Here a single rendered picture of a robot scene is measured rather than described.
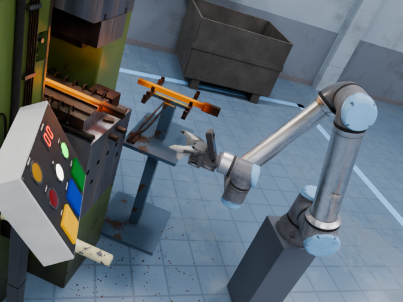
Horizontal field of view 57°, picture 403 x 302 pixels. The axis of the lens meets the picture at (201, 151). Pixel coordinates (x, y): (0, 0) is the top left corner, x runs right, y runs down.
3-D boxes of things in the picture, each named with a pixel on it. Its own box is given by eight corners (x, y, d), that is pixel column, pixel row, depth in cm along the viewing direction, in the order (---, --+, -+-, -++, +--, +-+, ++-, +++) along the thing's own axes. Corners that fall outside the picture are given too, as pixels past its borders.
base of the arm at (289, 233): (300, 219, 198) (309, 205, 193) (317, 247, 183) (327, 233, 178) (270, 217, 191) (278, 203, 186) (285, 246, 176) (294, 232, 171)
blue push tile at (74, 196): (83, 197, 108) (72, 178, 103) (80, 215, 102) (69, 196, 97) (77, 198, 108) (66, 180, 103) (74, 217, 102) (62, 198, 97)
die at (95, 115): (106, 115, 160) (109, 98, 156) (81, 134, 143) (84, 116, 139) (20, 78, 163) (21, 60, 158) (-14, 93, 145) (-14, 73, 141)
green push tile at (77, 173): (85, 175, 116) (76, 157, 111) (83, 191, 110) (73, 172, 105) (80, 176, 116) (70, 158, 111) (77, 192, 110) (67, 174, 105)
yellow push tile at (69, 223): (79, 222, 100) (67, 203, 95) (76, 244, 94) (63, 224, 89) (72, 223, 100) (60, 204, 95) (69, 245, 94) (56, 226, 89)
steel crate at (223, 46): (171, 55, 518) (189, -6, 474) (250, 76, 549) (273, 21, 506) (175, 85, 437) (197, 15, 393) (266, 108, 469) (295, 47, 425)
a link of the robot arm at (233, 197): (239, 196, 162) (250, 175, 156) (241, 214, 153) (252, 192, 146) (219, 190, 161) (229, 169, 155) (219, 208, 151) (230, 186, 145)
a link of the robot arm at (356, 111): (327, 233, 174) (373, 83, 133) (337, 262, 159) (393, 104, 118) (294, 230, 174) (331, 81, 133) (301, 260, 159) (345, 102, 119)
